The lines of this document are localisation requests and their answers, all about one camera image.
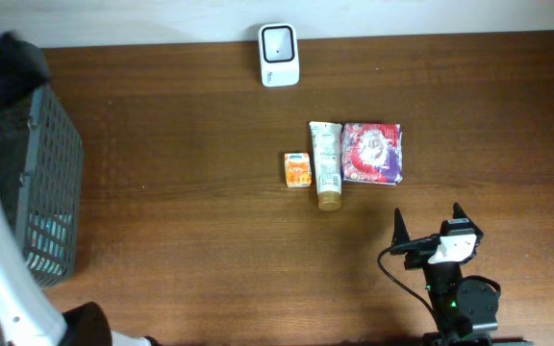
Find red purple floral package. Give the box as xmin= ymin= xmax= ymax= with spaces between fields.
xmin=341 ymin=123 xmax=403 ymax=185

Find cream tube gold cap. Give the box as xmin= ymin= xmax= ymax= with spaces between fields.
xmin=310 ymin=121 xmax=342 ymax=211

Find white barcode scanner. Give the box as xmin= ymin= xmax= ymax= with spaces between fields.
xmin=258 ymin=23 xmax=300 ymax=87

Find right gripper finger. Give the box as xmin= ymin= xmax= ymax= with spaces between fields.
xmin=391 ymin=208 xmax=410 ymax=244
xmin=452 ymin=202 xmax=467 ymax=219

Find orange tissue pack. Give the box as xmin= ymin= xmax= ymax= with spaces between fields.
xmin=284 ymin=153 xmax=312 ymax=187

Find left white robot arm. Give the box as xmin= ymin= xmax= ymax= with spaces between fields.
xmin=0 ymin=32 xmax=152 ymax=345

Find grey plastic mesh basket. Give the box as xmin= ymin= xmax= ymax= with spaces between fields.
xmin=0 ymin=85 xmax=85 ymax=288

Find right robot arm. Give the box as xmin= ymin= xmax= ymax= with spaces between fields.
xmin=389 ymin=204 xmax=501 ymax=345

